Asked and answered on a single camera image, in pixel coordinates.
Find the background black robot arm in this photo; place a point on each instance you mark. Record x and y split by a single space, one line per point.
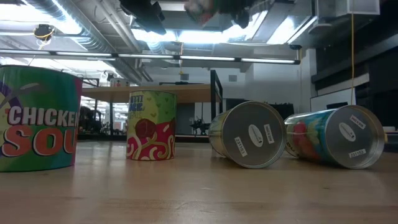
200 126

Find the black aluminium table frame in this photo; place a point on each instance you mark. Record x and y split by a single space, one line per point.
102 138

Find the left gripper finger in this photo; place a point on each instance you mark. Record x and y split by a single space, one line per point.
157 25

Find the blue tomato can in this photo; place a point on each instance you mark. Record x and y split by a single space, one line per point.
311 137

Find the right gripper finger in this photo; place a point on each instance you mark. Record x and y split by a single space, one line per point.
242 21

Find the black screen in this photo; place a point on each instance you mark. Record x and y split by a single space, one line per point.
231 102

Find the black cabinet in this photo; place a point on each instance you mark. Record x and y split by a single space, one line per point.
287 109

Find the spaghetti sauce can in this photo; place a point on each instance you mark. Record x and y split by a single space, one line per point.
150 130

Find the black dome ceiling camera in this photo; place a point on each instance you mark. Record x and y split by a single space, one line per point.
295 47

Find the green magenta label can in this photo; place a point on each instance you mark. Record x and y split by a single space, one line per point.
202 11

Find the long ceiling light bar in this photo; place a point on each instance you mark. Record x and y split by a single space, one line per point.
205 58

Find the silver ventilation duct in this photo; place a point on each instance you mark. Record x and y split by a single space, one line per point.
93 40

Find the wooden shelf board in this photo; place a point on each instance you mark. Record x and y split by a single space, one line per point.
192 93

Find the small black monitor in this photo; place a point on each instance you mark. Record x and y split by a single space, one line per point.
337 105

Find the black metal shelf leg frame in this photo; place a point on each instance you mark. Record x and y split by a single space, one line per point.
213 87

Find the yellow green label can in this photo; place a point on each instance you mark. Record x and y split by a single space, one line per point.
252 133

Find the grey ceiling air unit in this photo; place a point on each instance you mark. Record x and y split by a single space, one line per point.
177 21

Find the chicken soup can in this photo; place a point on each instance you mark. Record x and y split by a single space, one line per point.
40 124

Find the square wall vent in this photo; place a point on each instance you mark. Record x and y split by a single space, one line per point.
184 76
232 77

